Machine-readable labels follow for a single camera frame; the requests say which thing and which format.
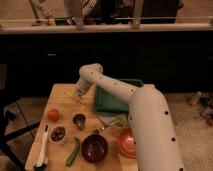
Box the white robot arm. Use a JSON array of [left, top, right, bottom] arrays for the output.
[[75, 63, 185, 171]]

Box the green plastic tray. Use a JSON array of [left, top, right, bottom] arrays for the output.
[[93, 78, 145, 114]]

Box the small metal cup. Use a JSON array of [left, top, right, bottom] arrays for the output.
[[73, 113, 86, 131]]

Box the blue grey cloth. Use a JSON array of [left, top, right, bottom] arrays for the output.
[[97, 112, 120, 124]]

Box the orange fruit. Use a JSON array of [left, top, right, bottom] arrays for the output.
[[47, 109, 60, 122]]

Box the metal spoon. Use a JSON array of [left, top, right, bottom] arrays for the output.
[[93, 122, 114, 134]]

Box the green cup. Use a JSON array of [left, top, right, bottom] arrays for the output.
[[113, 114, 128, 128]]

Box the dark brown bowl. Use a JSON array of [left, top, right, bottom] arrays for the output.
[[81, 134, 108, 163]]

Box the green cucumber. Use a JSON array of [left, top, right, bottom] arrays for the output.
[[65, 137, 80, 167]]

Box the orange bowl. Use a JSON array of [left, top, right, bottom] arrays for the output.
[[116, 128, 136, 159]]

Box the person in dark clothes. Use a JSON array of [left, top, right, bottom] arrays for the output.
[[63, 0, 185, 26]]

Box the black office chair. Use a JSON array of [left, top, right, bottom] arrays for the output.
[[0, 64, 39, 171]]

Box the white handled brush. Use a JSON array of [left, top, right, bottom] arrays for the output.
[[34, 124, 49, 171]]

